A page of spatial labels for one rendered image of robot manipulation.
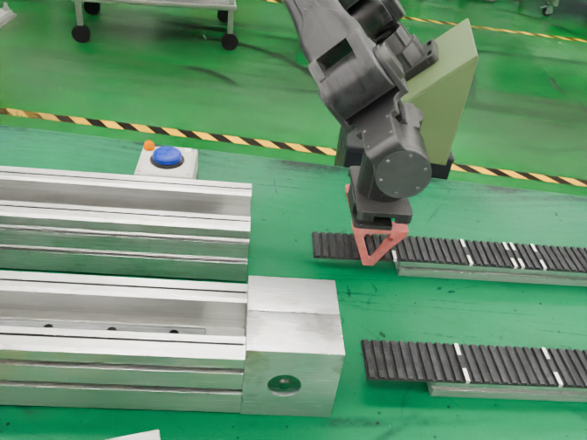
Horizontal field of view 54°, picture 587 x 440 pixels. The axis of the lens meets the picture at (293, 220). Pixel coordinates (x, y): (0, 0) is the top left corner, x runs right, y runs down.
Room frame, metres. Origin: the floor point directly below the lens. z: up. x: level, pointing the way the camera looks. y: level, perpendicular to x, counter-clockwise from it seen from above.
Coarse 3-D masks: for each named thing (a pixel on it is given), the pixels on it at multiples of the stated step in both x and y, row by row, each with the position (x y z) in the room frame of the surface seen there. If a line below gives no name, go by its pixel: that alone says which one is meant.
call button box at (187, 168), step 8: (144, 152) 0.71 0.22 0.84; (152, 152) 0.72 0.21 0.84; (184, 152) 0.73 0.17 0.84; (192, 152) 0.73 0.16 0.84; (144, 160) 0.69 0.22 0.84; (152, 160) 0.69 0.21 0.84; (184, 160) 0.71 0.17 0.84; (192, 160) 0.71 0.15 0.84; (136, 168) 0.67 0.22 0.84; (144, 168) 0.67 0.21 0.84; (152, 168) 0.67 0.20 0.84; (160, 168) 0.68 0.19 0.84; (168, 168) 0.68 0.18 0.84; (176, 168) 0.68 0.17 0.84; (184, 168) 0.68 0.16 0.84; (192, 168) 0.69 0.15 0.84; (160, 176) 0.66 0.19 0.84; (168, 176) 0.66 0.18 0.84; (176, 176) 0.66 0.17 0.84; (184, 176) 0.66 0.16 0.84; (192, 176) 0.67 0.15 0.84
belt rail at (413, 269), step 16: (400, 272) 0.59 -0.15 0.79; (416, 272) 0.59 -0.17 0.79; (432, 272) 0.59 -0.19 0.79; (448, 272) 0.60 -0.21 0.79; (464, 272) 0.60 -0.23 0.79; (480, 272) 0.61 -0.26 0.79; (496, 272) 0.61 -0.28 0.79; (512, 272) 0.61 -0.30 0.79; (528, 272) 0.61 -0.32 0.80; (544, 272) 0.61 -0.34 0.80; (560, 272) 0.61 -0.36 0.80; (576, 272) 0.61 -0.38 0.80
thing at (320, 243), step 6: (312, 234) 0.62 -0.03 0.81; (318, 234) 0.62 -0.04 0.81; (324, 234) 0.62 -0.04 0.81; (312, 240) 0.60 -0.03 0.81; (318, 240) 0.60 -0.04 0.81; (324, 240) 0.60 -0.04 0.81; (318, 246) 0.59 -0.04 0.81; (324, 246) 0.59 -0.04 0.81; (318, 252) 0.58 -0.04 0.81; (324, 252) 0.58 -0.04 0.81
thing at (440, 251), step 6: (432, 240) 0.63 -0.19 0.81; (438, 240) 0.63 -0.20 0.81; (432, 246) 0.62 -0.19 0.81; (438, 246) 0.62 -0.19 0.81; (444, 246) 0.62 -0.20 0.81; (438, 252) 0.60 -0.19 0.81; (444, 252) 0.61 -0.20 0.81; (438, 258) 0.59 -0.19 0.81; (444, 258) 0.60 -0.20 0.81; (450, 258) 0.60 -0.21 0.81; (444, 264) 0.59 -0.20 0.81; (450, 264) 0.59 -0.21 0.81
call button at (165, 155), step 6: (156, 150) 0.70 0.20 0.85; (162, 150) 0.70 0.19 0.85; (168, 150) 0.70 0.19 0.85; (174, 150) 0.71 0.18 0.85; (156, 156) 0.69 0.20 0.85; (162, 156) 0.69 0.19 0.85; (168, 156) 0.69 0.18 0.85; (174, 156) 0.69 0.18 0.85; (180, 156) 0.70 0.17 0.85; (156, 162) 0.68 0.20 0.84; (162, 162) 0.68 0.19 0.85; (168, 162) 0.68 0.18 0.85; (174, 162) 0.68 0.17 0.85
